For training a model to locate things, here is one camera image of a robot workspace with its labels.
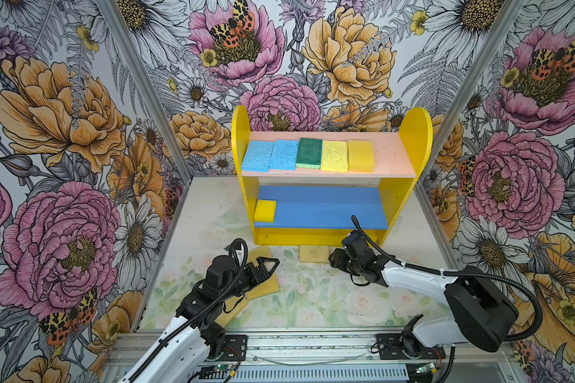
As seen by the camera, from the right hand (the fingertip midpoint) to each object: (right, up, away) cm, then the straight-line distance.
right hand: (334, 267), depth 89 cm
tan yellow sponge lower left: (-37, -14, -11) cm, 41 cm away
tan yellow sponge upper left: (-29, +4, +7) cm, 30 cm away
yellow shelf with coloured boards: (-7, +22, +4) cm, 23 cm away
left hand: (-22, +1, -12) cm, 25 cm away
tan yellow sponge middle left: (-23, -5, -4) cm, 24 cm away
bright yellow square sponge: (-26, +21, -1) cm, 33 cm away
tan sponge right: (-7, +4, +5) cm, 9 cm away
